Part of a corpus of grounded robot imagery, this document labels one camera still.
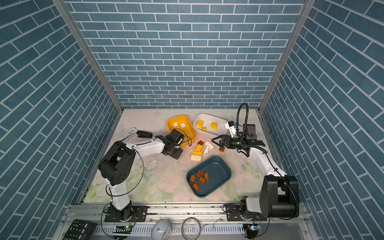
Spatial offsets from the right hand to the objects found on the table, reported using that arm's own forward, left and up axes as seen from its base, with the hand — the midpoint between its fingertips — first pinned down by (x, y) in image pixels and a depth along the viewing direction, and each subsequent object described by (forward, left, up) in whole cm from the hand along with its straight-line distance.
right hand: (216, 140), depth 82 cm
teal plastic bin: (-16, +6, -15) cm, 23 cm away
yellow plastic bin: (+16, +18, -15) cm, 28 cm away
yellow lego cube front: (+23, +1, -16) cm, 28 cm away
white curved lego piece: (+2, +5, -15) cm, 16 cm away
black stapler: (+11, +50, -15) cm, 54 cm away
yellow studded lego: (+20, +8, -17) cm, 27 cm away
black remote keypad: (-45, +61, -15) cm, 77 cm away
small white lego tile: (+21, +29, -14) cm, 39 cm away
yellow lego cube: (+25, +11, -16) cm, 31 cm away
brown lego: (-21, +10, -15) cm, 28 cm away
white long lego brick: (-3, +12, -17) cm, 20 cm away
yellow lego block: (+3, +10, -15) cm, 18 cm away
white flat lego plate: (+6, +3, -16) cm, 17 cm away
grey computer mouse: (-42, +22, -9) cm, 48 cm away
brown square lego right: (+4, -5, -17) cm, 18 cm away
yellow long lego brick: (0, +11, -17) cm, 20 cm away
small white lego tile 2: (+22, +24, -15) cm, 36 cm away
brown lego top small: (+8, +9, -15) cm, 20 cm away
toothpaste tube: (+7, +62, -15) cm, 64 cm away
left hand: (0, +24, -17) cm, 30 cm away
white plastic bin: (+29, +6, -16) cm, 34 cm away
